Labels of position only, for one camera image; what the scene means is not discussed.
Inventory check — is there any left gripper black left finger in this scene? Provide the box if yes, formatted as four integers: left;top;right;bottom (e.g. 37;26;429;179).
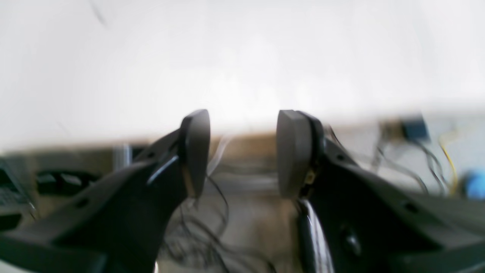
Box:
1;109;211;273

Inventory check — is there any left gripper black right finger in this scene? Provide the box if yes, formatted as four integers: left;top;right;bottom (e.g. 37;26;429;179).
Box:
277;110;485;273

